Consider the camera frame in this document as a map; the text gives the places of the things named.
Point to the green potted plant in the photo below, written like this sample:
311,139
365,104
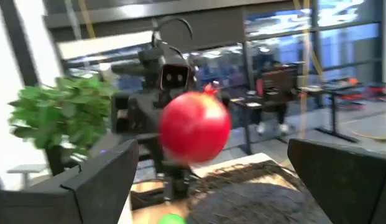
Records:
65,115

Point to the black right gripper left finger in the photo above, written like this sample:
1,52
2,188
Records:
87,199

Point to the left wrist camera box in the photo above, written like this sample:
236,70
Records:
174,77

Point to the person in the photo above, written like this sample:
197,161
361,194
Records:
273,93

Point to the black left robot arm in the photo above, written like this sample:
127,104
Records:
150,59

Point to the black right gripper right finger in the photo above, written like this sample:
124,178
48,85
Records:
351,186

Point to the small black desk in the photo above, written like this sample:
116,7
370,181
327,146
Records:
247,104

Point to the white stool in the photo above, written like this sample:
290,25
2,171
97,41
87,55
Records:
25,169

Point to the red pomegranate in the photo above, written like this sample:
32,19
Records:
194,127

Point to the bright green apple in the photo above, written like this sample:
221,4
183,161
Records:
171,219

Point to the long black desk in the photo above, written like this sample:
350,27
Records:
335,90

